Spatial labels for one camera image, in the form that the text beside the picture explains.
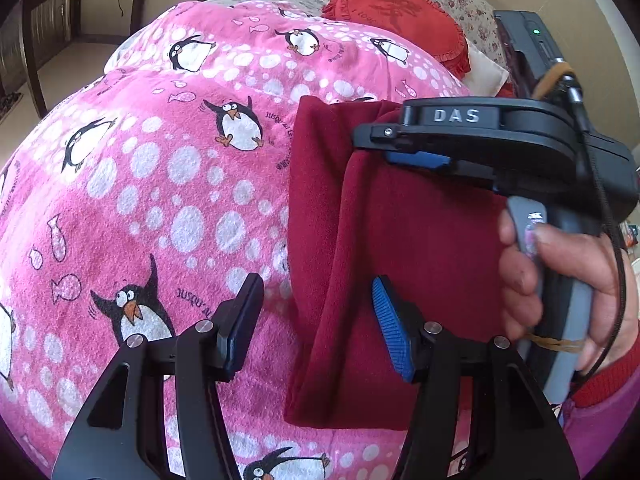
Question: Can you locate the dark red fleece sweater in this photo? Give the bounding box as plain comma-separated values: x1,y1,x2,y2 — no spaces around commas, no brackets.
284,96,506,430

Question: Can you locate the person's right hand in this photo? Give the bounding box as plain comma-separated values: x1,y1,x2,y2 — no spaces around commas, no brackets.
498,211,639,374

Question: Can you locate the white square pillow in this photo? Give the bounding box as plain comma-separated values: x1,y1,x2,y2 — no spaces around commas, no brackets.
462,40,509,98

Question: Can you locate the large red heart cushion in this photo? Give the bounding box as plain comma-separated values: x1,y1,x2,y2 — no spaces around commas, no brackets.
322,0,470,79

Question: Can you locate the pink penguin print blanket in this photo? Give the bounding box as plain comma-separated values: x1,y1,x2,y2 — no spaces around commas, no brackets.
1,0,465,479

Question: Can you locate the dark wooden side table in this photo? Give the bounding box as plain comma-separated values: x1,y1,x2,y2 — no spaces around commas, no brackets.
17,0,145,119

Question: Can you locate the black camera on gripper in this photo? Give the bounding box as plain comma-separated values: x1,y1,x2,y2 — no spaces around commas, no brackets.
494,10,582,103

